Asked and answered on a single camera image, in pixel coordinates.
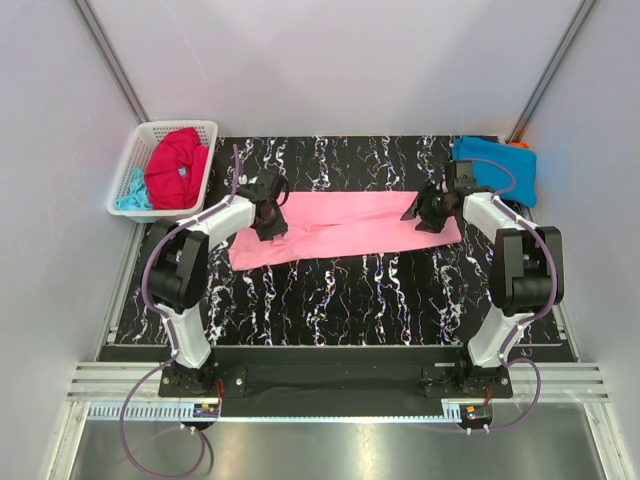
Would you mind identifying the folded orange t-shirt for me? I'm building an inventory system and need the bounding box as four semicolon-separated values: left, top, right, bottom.
506;142;530;150

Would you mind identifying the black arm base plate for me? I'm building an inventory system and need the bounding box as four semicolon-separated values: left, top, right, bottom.
159;346;513;421

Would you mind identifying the folded blue t-shirt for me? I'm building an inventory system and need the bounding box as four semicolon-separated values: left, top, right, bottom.
452;136;538;208

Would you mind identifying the red t-shirt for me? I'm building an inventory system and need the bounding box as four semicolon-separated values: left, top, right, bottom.
144;127;209;210

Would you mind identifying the light blue garment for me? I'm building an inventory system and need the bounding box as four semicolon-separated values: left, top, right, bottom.
114;168;152;211

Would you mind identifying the aluminium frame rail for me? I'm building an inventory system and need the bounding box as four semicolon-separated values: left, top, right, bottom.
67;363;609;423

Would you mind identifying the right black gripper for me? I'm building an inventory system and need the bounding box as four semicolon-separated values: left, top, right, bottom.
400;180;453;235

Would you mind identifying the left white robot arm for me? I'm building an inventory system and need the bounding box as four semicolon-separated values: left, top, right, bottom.
141;170;289;396

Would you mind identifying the right aluminium corner post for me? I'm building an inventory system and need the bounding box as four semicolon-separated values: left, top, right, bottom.
506;0;600;143

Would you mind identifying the aluminium corner post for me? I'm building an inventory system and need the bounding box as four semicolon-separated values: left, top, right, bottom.
71;0;150;124
506;0;600;143

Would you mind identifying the pink t-shirt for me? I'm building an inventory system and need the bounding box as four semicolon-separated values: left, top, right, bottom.
229;191;462;271

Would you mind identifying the white plastic laundry basket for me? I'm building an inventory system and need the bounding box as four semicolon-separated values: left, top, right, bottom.
106;120;218;223

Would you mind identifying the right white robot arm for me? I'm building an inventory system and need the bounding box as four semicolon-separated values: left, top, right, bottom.
401;158;564;397

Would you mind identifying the black marble pattern mat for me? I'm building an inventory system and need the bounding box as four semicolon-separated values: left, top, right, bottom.
115;134;566;347

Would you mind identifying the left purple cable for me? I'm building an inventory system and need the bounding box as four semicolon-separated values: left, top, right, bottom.
119;143;246;475

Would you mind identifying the left aluminium corner post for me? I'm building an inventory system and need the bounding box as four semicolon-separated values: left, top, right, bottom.
71;0;150;124

